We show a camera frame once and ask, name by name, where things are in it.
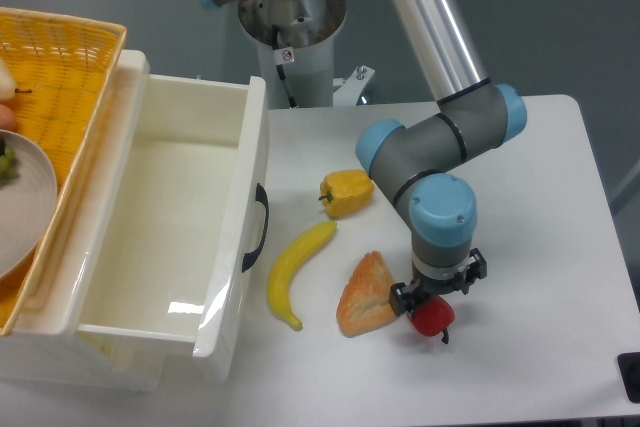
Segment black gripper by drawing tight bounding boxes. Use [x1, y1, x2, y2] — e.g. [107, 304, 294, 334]
[389, 248, 487, 317]

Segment red bell pepper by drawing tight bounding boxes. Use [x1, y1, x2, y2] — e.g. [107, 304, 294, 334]
[409, 296, 455, 344]

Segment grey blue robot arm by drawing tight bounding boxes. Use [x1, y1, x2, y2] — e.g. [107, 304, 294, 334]
[200, 0, 527, 316]

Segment yellow bell pepper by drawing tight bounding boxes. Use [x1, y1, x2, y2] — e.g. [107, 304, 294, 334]
[318, 169, 374, 219]

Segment triangular puff pastry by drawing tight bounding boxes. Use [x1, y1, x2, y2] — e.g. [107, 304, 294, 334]
[336, 251, 397, 338]

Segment yellow banana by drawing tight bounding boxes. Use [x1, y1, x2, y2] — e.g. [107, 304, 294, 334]
[266, 221, 337, 331]

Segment black object at table edge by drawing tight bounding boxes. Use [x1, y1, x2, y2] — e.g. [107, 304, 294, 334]
[617, 352, 640, 404]

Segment white plastic drawer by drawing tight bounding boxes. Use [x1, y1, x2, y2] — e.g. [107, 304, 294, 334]
[79, 75, 268, 383]

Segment grey plate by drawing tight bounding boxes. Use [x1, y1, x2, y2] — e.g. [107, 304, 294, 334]
[1, 130, 58, 277]

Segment yellow woven basket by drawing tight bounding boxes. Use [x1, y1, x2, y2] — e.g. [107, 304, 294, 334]
[1, 7, 127, 336]

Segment green grapes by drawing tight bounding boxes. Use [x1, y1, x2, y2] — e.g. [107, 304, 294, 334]
[0, 147, 20, 181]

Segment orange peach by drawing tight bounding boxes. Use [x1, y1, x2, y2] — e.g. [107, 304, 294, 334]
[0, 104, 17, 131]

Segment white pear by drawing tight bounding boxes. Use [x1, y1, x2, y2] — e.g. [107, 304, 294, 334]
[0, 59, 32, 102]

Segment black drawer handle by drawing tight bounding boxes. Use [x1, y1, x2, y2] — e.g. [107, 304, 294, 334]
[241, 183, 270, 272]

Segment white mounting bracket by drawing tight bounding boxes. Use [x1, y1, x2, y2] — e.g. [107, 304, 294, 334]
[332, 65, 376, 107]

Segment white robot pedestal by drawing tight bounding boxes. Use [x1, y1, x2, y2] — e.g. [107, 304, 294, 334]
[238, 0, 346, 109]

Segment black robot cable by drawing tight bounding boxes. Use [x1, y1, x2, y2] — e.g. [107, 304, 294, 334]
[271, 24, 300, 109]

